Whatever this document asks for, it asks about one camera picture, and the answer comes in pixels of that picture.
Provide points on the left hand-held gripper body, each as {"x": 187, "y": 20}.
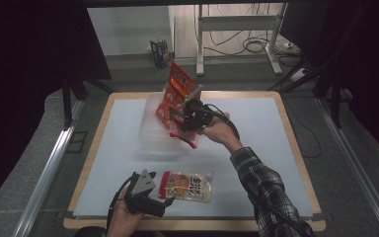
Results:
{"x": 143, "y": 187}

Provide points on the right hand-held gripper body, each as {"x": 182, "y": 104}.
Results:
{"x": 195, "y": 115}

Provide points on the clear snack packet red edge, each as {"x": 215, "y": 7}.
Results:
{"x": 187, "y": 187}

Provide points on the clear plastic storage box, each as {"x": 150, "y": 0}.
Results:
{"x": 154, "y": 138}

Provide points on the person's right hand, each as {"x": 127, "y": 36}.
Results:
{"x": 222, "y": 131}

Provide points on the person's left hand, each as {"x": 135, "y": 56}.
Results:
{"x": 123, "y": 219}

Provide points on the blue carton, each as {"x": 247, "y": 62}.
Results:
{"x": 160, "y": 54}

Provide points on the white metal stand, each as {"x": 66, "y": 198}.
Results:
{"x": 240, "y": 23}

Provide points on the black stand legs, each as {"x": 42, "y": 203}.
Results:
{"x": 75, "y": 92}

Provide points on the white power strip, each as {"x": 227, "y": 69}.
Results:
{"x": 298, "y": 74}

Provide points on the black tripod stand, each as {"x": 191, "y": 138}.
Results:
{"x": 325, "y": 75}

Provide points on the black curtain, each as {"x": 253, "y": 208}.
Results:
{"x": 368, "y": 65}
{"x": 29, "y": 65}

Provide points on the aluminium rail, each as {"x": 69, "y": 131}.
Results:
{"x": 46, "y": 177}
{"x": 358, "y": 171}

